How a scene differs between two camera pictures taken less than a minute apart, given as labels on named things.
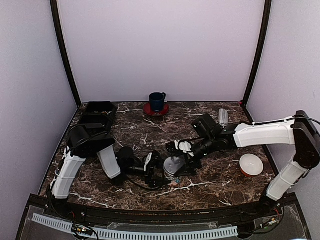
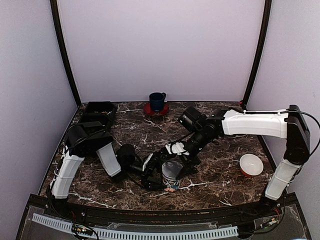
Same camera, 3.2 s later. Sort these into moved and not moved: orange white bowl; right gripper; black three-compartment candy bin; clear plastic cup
Moved: clear plastic cup
Not moved: orange white bowl; black three-compartment candy bin; right gripper
